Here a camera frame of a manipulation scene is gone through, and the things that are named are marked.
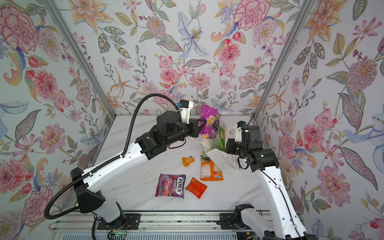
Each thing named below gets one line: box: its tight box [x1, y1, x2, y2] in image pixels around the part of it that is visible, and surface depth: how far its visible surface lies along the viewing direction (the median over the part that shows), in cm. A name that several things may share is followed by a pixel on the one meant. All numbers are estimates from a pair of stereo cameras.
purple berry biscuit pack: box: [199, 104, 221, 140], surface depth 64 cm
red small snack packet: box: [185, 177, 208, 199], surface depth 86 cm
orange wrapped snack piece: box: [182, 156, 195, 167], surface depth 97 cm
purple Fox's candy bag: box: [155, 173, 186, 199], surface depth 85 cm
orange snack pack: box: [200, 154, 224, 182], surface depth 90 cm
